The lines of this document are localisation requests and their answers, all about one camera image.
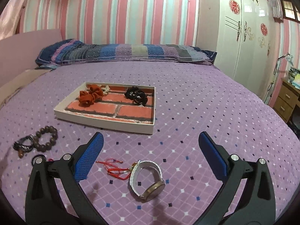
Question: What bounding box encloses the orange fabric scrunchie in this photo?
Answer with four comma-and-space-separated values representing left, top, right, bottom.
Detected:
78, 84, 104, 107

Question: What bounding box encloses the silver desk lamp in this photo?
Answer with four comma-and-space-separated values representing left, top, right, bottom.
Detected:
263, 53, 293, 105

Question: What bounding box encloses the blue patchwork long pillow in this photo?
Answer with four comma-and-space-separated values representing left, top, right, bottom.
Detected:
36, 39, 217, 67

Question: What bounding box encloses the white strap wristwatch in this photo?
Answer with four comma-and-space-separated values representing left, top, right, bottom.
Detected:
129, 160, 165, 202

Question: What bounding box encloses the purple diamond-pattern bedspread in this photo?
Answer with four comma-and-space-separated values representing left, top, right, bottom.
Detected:
1, 61, 299, 224

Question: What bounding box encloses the black cord bracelet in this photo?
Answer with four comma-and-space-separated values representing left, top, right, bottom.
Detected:
13, 134, 35, 159

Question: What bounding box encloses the pink headboard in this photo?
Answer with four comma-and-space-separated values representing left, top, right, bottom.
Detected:
0, 29, 62, 86

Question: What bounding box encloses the brown wooden bead bracelet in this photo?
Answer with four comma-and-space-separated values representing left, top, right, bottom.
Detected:
31, 125, 59, 152

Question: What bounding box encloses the white tray brick-pattern liner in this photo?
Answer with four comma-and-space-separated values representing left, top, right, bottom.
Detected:
54, 82, 156, 135

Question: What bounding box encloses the cream pearl hair tie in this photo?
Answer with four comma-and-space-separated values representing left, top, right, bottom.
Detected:
98, 84, 111, 96

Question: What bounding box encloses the wooden drawer cabinet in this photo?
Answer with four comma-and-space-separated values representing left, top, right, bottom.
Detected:
273, 77, 299, 123

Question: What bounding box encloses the pink curtain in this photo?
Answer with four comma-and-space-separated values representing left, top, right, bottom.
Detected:
1, 0, 25, 40

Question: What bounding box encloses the beige blanket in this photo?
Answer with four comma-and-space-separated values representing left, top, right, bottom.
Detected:
0, 69, 52, 108

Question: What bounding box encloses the window with curtain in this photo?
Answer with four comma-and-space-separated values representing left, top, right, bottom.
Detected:
268, 0, 299, 23

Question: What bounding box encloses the black scrunchie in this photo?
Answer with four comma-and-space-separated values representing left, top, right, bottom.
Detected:
124, 87, 148, 106

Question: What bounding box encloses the red string bracelet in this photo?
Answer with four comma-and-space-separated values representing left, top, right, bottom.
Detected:
95, 158, 135, 181

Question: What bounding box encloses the white decorated wardrobe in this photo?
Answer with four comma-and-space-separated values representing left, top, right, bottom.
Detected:
214, 0, 275, 100

